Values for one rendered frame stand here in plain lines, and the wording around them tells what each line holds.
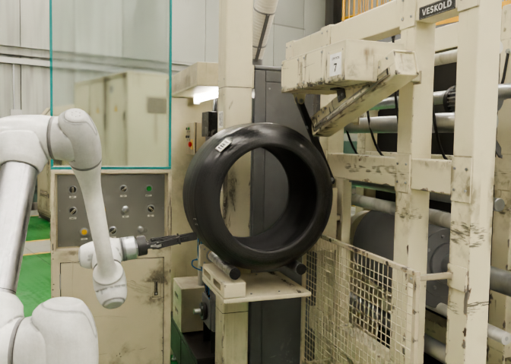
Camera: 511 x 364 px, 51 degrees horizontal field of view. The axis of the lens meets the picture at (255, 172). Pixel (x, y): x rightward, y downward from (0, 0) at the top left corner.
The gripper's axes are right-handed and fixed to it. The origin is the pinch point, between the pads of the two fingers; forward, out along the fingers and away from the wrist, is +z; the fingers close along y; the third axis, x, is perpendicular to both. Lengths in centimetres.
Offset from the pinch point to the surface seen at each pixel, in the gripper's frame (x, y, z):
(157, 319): 48, 50, -11
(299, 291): 29, -10, 41
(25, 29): -258, 890, -85
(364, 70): -56, -37, 64
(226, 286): 19.1, -11.9, 10.3
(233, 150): -32.5, -12.5, 19.5
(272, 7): -100, 60, 72
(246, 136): -37.0, -11.8, 25.5
